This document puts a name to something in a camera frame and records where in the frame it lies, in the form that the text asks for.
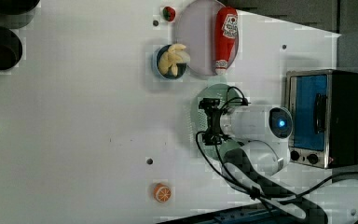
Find purple round plate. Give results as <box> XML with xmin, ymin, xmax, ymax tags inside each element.
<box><xmin>174</xmin><ymin>0</ymin><xmax>239</xmax><ymax>76</ymax></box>

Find silver black toaster oven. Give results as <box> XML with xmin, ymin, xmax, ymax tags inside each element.
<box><xmin>285</xmin><ymin>69</ymin><xmax>358</xmax><ymax>169</ymax></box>

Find black round pot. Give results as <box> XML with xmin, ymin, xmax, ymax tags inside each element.
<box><xmin>0</xmin><ymin>25</ymin><xmax>23</xmax><ymax>71</ymax></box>

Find dark round container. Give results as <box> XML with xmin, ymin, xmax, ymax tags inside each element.
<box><xmin>0</xmin><ymin>0</ymin><xmax>41</xmax><ymax>29</ymax></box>

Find orange slice toy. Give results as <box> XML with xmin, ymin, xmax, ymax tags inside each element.
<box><xmin>153</xmin><ymin>183</ymin><xmax>172</xmax><ymax>203</ymax></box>

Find red ketchup bottle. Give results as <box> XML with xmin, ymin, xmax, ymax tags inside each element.
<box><xmin>214</xmin><ymin>7</ymin><xmax>238</xmax><ymax>75</ymax></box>

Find green oval plastic strainer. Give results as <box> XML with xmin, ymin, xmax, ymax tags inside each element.
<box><xmin>190</xmin><ymin>84</ymin><xmax>249</xmax><ymax>161</ymax></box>

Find small red strawberry toy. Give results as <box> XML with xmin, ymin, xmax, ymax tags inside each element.
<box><xmin>162</xmin><ymin>7</ymin><xmax>176</xmax><ymax>21</ymax></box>

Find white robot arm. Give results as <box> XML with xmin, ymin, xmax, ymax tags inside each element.
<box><xmin>195</xmin><ymin>97</ymin><xmax>328</xmax><ymax>224</ymax></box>

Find blue bowl with chips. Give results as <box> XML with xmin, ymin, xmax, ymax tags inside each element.
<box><xmin>152</xmin><ymin>43</ymin><xmax>190</xmax><ymax>80</ymax></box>

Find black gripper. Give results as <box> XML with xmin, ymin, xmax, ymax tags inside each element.
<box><xmin>199</xmin><ymin>98</ymin><xmax>228</xmax><ymax>146</ymax></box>

